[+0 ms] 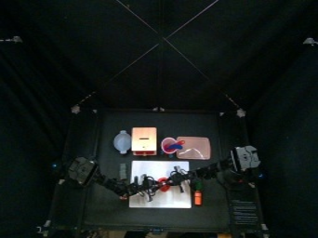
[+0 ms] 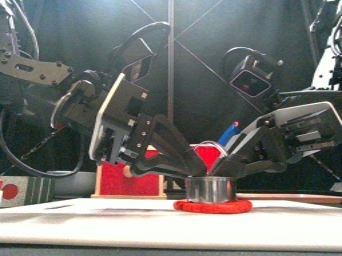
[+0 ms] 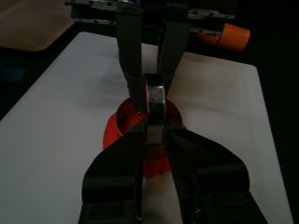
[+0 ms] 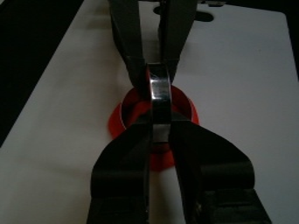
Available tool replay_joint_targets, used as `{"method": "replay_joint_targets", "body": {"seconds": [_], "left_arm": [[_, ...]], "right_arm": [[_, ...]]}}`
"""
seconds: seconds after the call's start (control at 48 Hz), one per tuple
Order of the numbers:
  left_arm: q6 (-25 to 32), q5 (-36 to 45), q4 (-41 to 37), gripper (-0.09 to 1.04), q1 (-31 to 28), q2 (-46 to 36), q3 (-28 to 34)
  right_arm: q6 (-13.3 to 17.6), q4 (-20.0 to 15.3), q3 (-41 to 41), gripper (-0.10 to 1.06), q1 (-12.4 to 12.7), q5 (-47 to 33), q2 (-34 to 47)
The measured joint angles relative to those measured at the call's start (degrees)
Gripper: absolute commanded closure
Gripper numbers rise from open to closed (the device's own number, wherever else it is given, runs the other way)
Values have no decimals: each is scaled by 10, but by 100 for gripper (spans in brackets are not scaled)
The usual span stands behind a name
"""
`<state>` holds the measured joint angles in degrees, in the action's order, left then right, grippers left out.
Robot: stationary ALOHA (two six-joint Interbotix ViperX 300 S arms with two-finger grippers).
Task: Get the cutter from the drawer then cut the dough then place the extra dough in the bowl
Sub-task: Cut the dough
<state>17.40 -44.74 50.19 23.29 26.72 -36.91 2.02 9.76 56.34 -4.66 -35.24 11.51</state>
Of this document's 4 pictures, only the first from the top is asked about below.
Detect red flat dough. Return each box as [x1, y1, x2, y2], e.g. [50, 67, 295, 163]
[156, 177, 173, 193]

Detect wooden drawer box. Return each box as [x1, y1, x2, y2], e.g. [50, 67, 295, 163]
[130, 126, 159, 157]

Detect white cutting board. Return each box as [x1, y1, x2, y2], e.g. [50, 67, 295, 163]
[128, 160, 192, 209]

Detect grey block strip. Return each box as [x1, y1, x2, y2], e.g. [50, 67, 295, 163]
[117, 163, 128, 180]

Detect orange toy cylinder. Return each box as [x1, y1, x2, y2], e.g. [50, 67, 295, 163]
[192, 190, 203, 206]

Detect pink plastic tray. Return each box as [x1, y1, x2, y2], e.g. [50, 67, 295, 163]
[175, 136, 212, 161]

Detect pink cup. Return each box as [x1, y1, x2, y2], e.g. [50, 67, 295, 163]
[160, 137, 180, 155]

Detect blue toy utensil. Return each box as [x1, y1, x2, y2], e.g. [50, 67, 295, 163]
[168, 139, 185, 151]

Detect white text label sticker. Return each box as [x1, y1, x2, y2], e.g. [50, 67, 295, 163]
[231, 198, 257, 227]

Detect white bowl with handles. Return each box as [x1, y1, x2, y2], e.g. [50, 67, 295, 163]
[112, 129, 132, 155]

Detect thin diagonal frame cable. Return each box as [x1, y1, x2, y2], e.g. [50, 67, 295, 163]
[114, 0, 241, 110]
[77, 0, 220, 107]

